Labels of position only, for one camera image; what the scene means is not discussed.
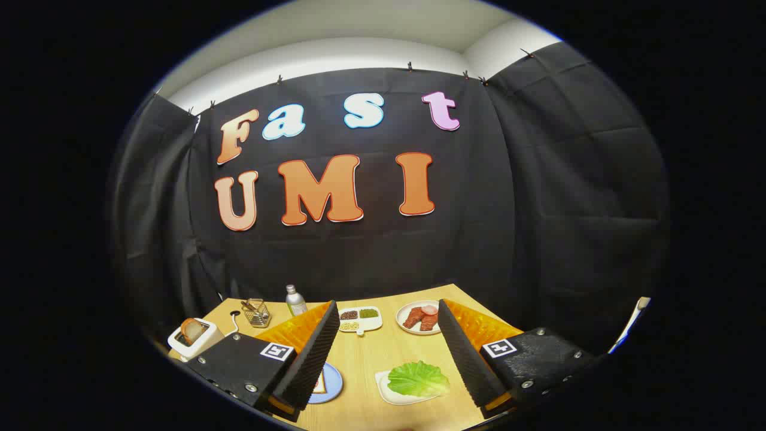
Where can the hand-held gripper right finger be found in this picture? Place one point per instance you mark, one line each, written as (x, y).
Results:
(464, 353)

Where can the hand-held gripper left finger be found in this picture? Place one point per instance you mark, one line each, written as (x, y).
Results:
(314, 353)

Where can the green lettuce leaf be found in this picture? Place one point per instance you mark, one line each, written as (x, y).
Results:
(419, 378)

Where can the brown toast slice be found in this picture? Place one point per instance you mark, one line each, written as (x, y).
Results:
(190, 330)

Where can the white bread slice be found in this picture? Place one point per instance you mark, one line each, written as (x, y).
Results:
(320, 383)

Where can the blue round plate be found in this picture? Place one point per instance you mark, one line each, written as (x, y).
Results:
(334, 383)

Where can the pile of beige beans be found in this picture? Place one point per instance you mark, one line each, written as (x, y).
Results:
(349, 326)

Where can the red-brown meat piece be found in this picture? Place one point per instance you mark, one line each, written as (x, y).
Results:
(428, 323)
(413, 317)

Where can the pile of dark beans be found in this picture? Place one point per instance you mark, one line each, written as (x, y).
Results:
(349, 315)

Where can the silver bottle green label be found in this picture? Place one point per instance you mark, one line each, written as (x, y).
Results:
(295, 304)

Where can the pink sausage slice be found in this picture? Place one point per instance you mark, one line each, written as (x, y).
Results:
(429, 310)

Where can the white divided dish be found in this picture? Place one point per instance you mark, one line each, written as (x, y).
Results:
(371, 324)

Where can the pile of green beans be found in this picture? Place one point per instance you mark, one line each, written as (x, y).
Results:
(368, 313)

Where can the white round plate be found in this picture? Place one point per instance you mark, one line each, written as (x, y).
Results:
(403, 312)

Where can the brown wooden utensils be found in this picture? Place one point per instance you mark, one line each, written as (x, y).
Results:
(248, 306)

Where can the white square plate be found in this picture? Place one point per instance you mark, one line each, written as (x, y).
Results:
(386, 393)

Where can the white toaster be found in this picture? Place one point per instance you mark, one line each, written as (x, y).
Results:
(203, 342)

